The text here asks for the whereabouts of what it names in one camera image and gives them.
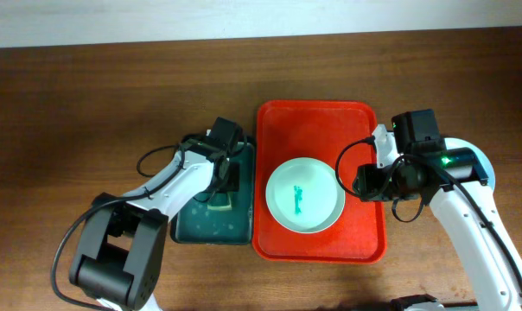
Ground red plastic tray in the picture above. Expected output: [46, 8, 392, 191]
[251, 99, 386, 264]

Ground light blue plate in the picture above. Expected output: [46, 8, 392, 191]
[445, 137, 496, 191]

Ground dark green water tray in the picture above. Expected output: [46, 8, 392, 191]
[170, 136, 256, 245]

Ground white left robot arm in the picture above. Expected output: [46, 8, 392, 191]
[68, 117, 245, 310]

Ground yellow green sponge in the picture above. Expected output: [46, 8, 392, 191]
[207, 193, 232, 212]

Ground mint green plate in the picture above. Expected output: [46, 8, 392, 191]
[265, 157, 346, 234]

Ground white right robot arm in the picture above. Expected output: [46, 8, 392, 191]
[348, 110, 522, 310]

